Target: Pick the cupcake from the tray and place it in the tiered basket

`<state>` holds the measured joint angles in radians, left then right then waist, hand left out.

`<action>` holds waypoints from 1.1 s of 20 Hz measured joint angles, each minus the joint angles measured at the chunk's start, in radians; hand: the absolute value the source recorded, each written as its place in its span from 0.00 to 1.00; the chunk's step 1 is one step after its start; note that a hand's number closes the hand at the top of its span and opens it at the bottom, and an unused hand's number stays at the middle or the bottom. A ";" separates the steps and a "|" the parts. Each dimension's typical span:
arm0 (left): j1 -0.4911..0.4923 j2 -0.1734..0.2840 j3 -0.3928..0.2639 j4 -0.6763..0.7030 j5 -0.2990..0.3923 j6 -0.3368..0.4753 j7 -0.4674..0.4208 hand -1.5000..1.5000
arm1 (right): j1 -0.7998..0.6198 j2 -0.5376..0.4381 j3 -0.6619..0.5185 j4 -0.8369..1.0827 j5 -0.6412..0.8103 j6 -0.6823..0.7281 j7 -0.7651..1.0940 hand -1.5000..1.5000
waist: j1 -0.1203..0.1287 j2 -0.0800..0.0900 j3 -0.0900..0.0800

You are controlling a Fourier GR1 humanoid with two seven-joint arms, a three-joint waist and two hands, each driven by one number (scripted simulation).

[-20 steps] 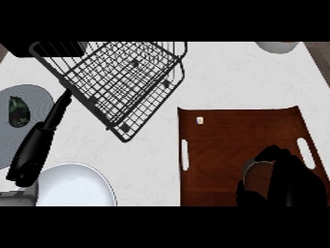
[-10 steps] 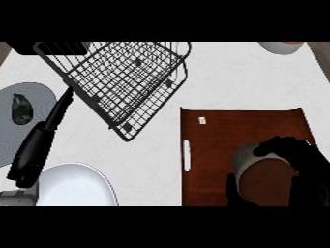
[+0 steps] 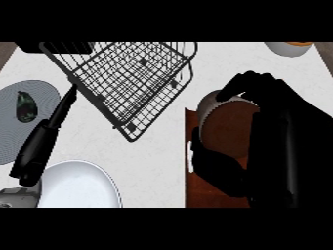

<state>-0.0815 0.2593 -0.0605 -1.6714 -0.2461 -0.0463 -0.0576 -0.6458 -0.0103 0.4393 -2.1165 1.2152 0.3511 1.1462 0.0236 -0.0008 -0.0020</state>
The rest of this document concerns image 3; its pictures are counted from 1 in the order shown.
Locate brown wooden tray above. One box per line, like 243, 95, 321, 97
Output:
183, 106, 261, 209

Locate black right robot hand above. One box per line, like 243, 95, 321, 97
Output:
189, 70, 333, 209

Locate orange fruit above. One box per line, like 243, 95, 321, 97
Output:
286, 41, 314, 47

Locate grey round placemat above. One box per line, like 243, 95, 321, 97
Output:
0, 79, 62, 167

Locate dark green avocado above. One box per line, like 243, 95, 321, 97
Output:
15, 90, 38, 124

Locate white plate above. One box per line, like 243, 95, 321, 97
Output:
35, 159, 124, 209

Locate black wire tiered basket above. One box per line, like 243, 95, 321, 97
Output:
37, 41, 199, 143

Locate brown cupcake white liner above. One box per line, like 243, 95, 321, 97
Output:
194, 90, 261, 161

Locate white bowl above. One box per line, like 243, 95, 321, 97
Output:
262, 41, 315, 59

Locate black box appliance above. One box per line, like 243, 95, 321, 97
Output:
15, 41, 97, 55

